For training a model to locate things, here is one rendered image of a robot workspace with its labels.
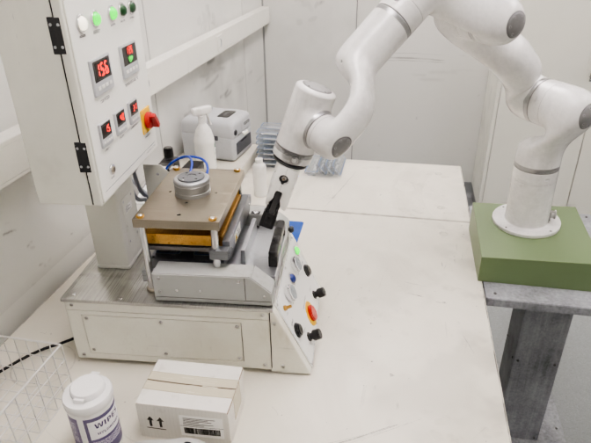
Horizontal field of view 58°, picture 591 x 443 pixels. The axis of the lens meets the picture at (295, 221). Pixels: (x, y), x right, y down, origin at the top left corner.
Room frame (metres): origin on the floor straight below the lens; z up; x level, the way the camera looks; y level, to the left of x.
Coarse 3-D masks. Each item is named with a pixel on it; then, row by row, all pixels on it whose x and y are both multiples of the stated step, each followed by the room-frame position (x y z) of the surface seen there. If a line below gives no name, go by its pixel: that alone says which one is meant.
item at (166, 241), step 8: (232, 208) 1.10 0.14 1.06; (232, 216) 1.07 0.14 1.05; (224, 224) 1.02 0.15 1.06; (152, 232) 0.99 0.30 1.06; (160, 232) 0.99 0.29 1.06; (168, 232) 0.99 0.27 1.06; (176, 232) 0.99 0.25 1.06; (184, 232) 0.99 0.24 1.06; (192, 232) 0.99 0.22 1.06; (200, 232) 0.99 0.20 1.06; (208, 232) 0.99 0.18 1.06; (224, 232) 0.99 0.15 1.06; (152, 240) 0.99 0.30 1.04; (160, 240) 0.99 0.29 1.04; (168, 240) 0.98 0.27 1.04; (176, 240) 0.98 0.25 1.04; (184, 240) 0.98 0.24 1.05; (192, 240) 0.98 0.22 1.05; (200, 240) 0.98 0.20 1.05; (208, 240) 0.97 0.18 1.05; (152, 248) 0.99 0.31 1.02; (160, 248) 0.99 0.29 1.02; (168, 248) 0.98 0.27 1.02; (176, 248) 0.98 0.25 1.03; (184, 248) 0.98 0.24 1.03; (192, 248) 0.98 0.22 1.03; (200, 248) 0.98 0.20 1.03; (208, 248) 0.97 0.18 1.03
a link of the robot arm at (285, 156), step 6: (276, 144) 1.04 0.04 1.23; (276, 150) 1.04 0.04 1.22; (282, 150) 1.02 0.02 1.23; (282, 156) 1.02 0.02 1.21; (288, 156) 1.02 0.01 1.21; (294, 156) 1.02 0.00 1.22; (300, 156) 1.02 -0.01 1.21; (306, 156) 1.02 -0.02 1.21; (312, 156) 1.04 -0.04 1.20; (288, 162) 1.02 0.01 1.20; (294, 162) 1.01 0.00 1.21; (300, 162) 1.02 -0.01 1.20; (306, 162) 1.03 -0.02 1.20
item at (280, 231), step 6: (276, 222) 1.12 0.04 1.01; (282, 222) 1.12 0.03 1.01; (276, 228) 1.09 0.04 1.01; (282, 228) 1.10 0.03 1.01; (276, 234) 1.06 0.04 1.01; (282, 234) 1.08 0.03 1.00; (276, 240) 1.03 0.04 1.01; (270, 246) 1.01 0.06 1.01; (276, 246) 1.01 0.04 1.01; (270, 252) 0.99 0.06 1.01; (276, 252) 0.99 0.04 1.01; (270, 258) 0.99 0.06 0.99; (276, 258) 0.99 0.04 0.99; (270, 264) 0.99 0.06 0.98; (276, 264) 0.99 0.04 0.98
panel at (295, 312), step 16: (288, 256) 1.12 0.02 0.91; (288, 272) 1.06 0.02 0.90; (304, 272) 1.16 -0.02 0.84; (304, 288) 1.10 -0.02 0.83; (288, 304) 0.97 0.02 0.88; (304, 304) 1.05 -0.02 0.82; (288, 320) 0.93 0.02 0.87; (304, 320) 1.00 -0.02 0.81; (304, 336) 0.95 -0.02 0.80; (304, 352) 0.91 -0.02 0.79
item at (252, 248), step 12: (252, 228) 1.09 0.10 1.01; (264, 228) 1.16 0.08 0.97; (240, 240) 1.11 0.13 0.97; (252, 240) 1.08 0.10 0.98; (264, 240) 1.10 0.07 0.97; (240, 252) 1.05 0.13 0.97; (252, 252) 1.05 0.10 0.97; (264, 252) 1.05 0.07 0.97; (240, 264) 1.00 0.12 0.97; (252, 264) 1.00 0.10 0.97; (264, 264) 1.00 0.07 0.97; (144, 276) 0.98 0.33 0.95; (276, 276) 0.97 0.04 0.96
